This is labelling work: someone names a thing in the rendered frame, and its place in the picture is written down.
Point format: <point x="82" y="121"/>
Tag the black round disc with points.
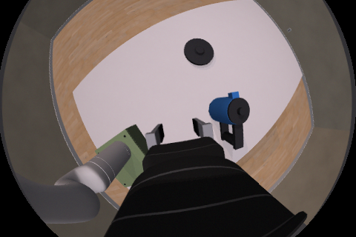
<point x="198" y="51"/>

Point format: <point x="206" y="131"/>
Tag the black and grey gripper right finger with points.
<point x="202" y="129"/>

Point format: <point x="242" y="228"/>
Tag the blue kettle with black handle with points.
<point x="230" y="110"/>

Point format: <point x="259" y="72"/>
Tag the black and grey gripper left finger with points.
<point x="155" y="137"/>

